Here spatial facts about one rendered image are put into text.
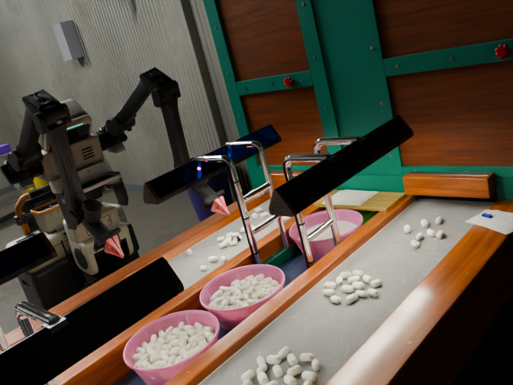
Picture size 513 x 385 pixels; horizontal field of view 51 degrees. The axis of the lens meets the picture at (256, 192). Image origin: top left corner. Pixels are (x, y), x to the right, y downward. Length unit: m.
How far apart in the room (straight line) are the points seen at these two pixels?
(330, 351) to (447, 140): 0.91
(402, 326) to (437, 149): 0.81
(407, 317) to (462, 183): 0.67
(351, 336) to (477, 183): 0.74
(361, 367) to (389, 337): 0.12
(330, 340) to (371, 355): 0.15
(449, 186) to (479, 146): 0.16
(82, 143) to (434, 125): 1.41
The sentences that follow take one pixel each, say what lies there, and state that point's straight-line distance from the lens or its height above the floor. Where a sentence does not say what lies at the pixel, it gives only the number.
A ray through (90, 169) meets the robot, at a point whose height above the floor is 1.09.
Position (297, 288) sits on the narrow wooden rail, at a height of 0.76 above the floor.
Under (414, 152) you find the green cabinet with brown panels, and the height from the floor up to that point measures 0.93.
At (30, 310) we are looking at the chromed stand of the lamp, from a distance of 1.06.
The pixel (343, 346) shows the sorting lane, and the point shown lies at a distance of 1.33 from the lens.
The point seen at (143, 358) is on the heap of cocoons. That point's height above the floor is 0.74.
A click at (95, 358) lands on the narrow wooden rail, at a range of 1.57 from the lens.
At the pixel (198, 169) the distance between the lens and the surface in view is 1.82.
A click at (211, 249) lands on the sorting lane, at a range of 2.04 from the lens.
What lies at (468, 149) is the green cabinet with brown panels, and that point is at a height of 0.93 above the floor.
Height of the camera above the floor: 1.50
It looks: 17 degrees down
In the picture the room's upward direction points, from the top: 15 degrees counter-clockwise
